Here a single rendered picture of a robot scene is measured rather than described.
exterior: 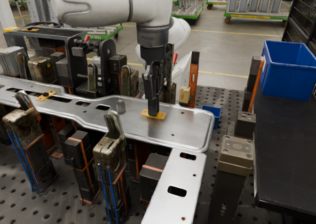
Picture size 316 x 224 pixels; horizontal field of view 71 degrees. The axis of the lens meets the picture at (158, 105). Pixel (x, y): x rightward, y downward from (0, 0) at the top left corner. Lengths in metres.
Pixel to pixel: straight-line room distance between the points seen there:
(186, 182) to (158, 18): 0.41
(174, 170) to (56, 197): 0.54
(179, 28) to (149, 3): 0.90
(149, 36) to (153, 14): 0.06
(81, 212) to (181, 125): 0.49
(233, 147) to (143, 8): 0.41
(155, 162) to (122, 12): 0.40
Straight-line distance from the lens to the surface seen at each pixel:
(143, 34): 0.62
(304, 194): 0.60
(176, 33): 1.45
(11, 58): 1.27
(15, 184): 1.11
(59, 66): 1.12
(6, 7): 4.78
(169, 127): 0.73
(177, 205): 0.54
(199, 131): 0.72
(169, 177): 0.58
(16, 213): 1.01
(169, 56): 0.83
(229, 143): 0.61
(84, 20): 0.55
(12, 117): 0.83
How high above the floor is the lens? 1.44
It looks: 32 degrees down
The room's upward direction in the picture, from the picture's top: straight up
